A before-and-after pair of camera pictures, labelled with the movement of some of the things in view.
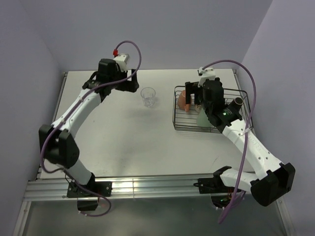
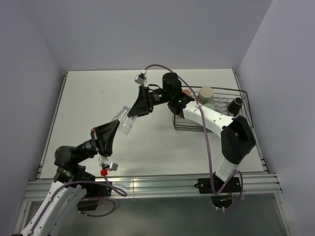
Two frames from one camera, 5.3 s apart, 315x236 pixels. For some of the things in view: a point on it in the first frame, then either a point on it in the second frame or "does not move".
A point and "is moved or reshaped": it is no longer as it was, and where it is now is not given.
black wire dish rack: (187, 121) does not move
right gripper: (190, 89) → (143, 104)
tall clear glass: (148, 96) is moved or reshaped
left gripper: (130, 86) → (102, 137)
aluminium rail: (134, 187) does not move
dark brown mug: (236, 104) does not move
